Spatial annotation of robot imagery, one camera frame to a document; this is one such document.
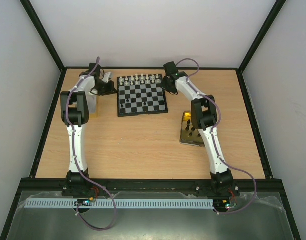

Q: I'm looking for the silver gold tin lid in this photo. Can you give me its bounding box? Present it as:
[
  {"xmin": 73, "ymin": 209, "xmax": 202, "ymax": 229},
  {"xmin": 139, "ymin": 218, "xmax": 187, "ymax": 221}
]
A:
[{"xmin": 87, "ymin": 92, "xmax": 99, "ymax": 118}]

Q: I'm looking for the black silver chess board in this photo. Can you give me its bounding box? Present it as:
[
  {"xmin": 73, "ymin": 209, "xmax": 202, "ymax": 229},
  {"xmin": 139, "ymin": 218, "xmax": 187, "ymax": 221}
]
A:
[{"xmin": 117, "ymin": 73, "xmax": 168, "ymax": 117}]

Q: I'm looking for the gold tin with black pieces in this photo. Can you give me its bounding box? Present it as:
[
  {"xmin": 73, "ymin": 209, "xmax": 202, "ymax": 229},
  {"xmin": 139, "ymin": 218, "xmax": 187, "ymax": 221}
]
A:
[{"xmin": 179, "ymin": 111, "xmax": 205, "ymax": 148}]

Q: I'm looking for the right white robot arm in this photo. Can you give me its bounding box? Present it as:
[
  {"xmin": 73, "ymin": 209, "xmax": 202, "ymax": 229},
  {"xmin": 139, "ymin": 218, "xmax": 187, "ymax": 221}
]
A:
[{"xmin": 161, "ymin": 61, "xmax": 234, "ymax": 196}]

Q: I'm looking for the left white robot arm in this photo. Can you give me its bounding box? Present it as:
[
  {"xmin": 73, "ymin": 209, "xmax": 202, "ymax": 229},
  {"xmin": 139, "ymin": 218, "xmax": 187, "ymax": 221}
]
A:
[{"xmin": 60, "ymin": 62, "xmax": 117, "ymax": 196}]

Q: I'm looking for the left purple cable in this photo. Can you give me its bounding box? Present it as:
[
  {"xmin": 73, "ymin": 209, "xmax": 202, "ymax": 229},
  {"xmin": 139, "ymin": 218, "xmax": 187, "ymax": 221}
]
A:
[{"xmin": 64, "ymin": 56, "xmax": 118, "ymax": 230}]

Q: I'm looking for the purple cable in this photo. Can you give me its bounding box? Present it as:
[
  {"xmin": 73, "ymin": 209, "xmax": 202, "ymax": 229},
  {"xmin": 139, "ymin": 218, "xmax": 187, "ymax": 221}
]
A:
[
  {"xmin": 175, "ymin": 58, "xmax": 258, "ymax": 216},
  {"xmin": 64, "ymin": 56, "xmax": 118, "ymax": 230}
]

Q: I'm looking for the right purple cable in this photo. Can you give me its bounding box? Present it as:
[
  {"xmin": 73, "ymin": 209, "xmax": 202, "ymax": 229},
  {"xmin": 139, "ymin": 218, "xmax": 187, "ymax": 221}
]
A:
[{"xmin": 175, "ymin": 58, "xmax": 258, "ymax": 216}]

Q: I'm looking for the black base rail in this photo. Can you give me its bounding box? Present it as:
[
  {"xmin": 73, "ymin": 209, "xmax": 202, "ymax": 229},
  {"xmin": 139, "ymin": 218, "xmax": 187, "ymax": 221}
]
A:
[{"xmin": 18, "ymin": 177, "xmax": 284, "ymax": 196}]

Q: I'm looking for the black aluminium frame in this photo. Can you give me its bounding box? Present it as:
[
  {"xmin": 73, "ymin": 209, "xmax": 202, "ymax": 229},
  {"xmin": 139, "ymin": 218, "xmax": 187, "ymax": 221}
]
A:
[{"xmin": 0, "ymin": 0, "xmax": 302, "ymax": 240}]

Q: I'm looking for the white slotted cable duct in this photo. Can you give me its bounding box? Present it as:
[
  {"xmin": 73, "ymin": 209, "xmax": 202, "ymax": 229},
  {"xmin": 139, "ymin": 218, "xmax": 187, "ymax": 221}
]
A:
[{"xmin": 24, "ymin": 198, "xmax": 214, "ymax": 210}]

